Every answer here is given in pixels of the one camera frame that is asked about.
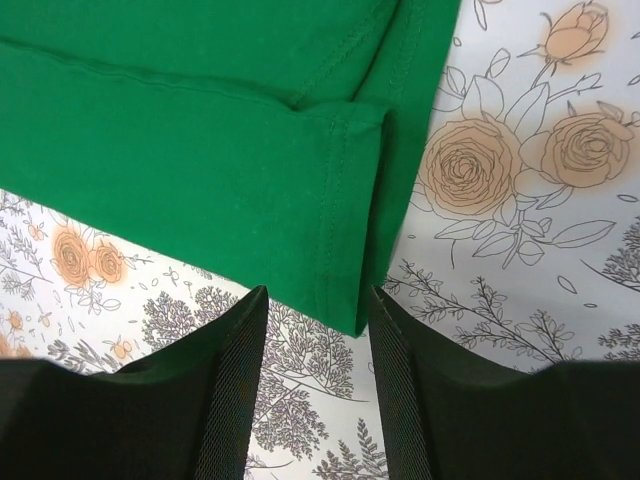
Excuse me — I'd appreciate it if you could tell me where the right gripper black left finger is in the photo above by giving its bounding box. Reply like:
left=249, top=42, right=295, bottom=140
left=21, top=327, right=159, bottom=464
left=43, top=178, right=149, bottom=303
left=1, top=286, right=269, bottom=479

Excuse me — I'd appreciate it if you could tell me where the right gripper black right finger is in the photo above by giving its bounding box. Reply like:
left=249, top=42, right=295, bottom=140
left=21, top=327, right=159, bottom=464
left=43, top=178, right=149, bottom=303
left=369, top=288, right=639, bottom=479

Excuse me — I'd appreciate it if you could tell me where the green t-shirt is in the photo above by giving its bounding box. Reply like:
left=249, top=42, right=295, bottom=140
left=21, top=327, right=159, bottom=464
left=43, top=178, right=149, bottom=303
left=1, top=1, right=459, bottom=336

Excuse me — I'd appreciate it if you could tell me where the floral patterned table mat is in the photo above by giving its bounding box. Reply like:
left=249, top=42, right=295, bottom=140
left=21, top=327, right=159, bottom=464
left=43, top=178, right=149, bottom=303
left=1, top=1, right=639, bottom=479

